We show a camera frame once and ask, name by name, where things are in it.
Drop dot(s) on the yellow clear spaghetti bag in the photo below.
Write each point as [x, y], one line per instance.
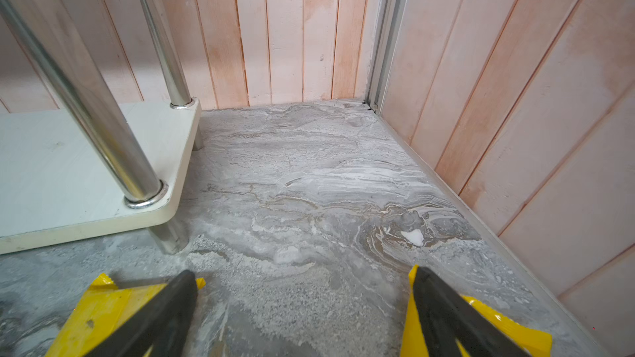
[534, 342]

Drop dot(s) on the yellow barcode spaghetti bag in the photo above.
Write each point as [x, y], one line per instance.
[103, 308]

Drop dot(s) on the white two-tier metal shelf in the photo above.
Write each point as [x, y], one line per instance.
[84, 152]

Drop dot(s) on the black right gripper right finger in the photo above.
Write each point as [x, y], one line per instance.
[450, 325]

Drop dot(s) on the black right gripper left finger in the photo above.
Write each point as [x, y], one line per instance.
[160, 327]

